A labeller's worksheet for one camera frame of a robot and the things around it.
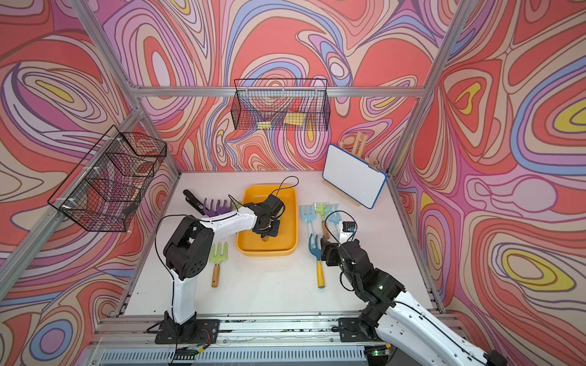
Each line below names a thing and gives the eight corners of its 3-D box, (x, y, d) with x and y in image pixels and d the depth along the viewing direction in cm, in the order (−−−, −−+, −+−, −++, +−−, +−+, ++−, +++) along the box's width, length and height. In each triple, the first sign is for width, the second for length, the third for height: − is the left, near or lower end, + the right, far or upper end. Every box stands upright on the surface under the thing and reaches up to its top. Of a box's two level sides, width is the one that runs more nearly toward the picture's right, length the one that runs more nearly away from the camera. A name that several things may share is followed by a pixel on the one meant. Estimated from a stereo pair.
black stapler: (186, 199, 111) (181, 191, 107) (191, 195, 113) (186, 188, 108) (203, 216, 105) (199, 209, 100) (208, 213, 106) (204, 205, 101)
